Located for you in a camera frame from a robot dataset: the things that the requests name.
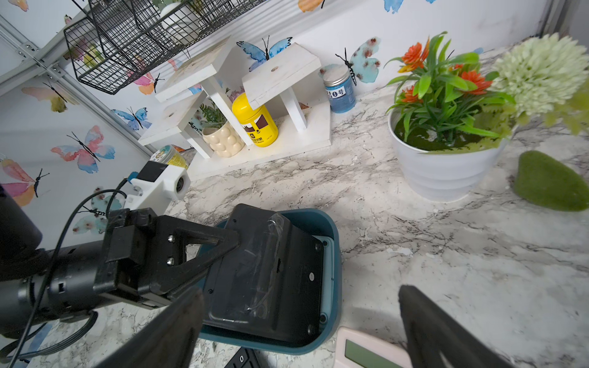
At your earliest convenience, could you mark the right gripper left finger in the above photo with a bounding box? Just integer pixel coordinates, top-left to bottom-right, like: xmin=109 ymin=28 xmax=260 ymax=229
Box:
xmin=98 ymin=287 xmax=204 ymax=367

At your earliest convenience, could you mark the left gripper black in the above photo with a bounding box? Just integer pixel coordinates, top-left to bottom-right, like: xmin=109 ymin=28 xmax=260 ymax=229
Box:
xmin=94 ymin=209 xmax=240 ymax=308

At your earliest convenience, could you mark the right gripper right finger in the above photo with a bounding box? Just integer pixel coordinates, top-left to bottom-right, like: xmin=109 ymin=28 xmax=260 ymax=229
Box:
xmin=398 ymin=285 xmax=512 ymax=367

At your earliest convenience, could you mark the black calculator front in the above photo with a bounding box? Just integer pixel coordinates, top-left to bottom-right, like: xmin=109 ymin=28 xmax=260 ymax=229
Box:
xmin=225 ymin=347 xmax=262 ymax=368

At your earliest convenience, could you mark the black calculator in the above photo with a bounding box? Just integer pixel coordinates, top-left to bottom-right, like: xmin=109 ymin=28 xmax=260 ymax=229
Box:
xmin=204 ymin=204 xmax=325 ymax=345
xmin=225 ymin=347 xmax=262 ymax=368

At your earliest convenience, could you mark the pink calculator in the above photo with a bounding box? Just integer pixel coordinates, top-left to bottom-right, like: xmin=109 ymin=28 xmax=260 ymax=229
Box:
xmin=334 ymin=327 xmax=412 ymax=368

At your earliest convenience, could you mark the teal plastic storage box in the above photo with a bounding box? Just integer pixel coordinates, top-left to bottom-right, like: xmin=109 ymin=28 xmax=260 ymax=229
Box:
xmin=198 ymin=204 xmax=342 ymax=355

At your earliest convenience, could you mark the light blue calculator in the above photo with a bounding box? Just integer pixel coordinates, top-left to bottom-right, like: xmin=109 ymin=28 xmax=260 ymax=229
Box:
xmin=315 ymin=236 xmax=337 ymax=331

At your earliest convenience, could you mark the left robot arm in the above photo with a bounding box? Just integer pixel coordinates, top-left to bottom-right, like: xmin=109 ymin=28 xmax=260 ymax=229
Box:
xmin=1 ymin=192 xmax=240 ymax=335

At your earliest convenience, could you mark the sunflower seed can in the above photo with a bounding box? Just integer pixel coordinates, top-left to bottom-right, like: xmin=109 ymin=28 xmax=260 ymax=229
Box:
xmin=150 ymin=145 xmax=189 ymax=170

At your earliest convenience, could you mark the cream bumpy plant pot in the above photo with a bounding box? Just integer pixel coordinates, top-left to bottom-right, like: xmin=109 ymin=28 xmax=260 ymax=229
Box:
xmin=200 ymin=104 xmax=245 ymax=158

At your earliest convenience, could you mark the yellow plastic jar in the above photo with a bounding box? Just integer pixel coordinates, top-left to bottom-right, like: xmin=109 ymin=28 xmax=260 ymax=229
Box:
xmin=232 ymin=93 xmax=279 ymax=147

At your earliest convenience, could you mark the white wooden riser shelf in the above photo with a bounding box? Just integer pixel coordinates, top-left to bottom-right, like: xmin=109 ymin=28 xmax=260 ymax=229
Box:
xmin=139 ymin=38 xmax=331 ymax=180

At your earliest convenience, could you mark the green moss stone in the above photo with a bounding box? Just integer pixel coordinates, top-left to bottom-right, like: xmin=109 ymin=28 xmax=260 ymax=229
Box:
xmin=512 ymin=150 xmax=588 ymax=212

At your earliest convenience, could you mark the small white flower pot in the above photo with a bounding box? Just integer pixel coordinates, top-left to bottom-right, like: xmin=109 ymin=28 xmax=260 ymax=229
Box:
xmin=152 ymin=0 xmax=203 ymax=44

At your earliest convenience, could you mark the blue can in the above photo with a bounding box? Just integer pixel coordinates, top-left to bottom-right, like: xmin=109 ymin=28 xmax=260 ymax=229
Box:
xmin=321 ymin=64 xmax=356 ymax=113

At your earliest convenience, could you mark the potted orange flower plant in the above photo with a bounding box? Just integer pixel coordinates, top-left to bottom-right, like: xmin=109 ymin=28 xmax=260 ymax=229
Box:
xmin=388 ymin=33 xmax=588 ymax=202

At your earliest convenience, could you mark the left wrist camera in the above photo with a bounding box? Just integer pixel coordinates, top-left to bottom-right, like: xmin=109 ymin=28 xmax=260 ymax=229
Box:
xmin=124 ymin=161 xmax=191 ymax=216

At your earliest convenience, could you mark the black wire wall basket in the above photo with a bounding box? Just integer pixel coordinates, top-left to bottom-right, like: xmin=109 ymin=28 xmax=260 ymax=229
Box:
xmin=64 ymin=1 xmax=260 ymax=95

